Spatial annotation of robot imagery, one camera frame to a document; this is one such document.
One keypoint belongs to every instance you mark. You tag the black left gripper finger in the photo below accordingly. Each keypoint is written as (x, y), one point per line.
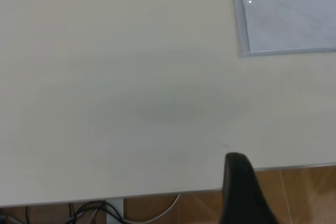
(241, 195)

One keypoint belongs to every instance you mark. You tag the clear zip bag red zipper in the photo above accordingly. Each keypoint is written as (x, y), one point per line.
(288, 14)

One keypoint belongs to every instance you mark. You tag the white table leg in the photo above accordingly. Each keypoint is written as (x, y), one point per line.
(115, 212)

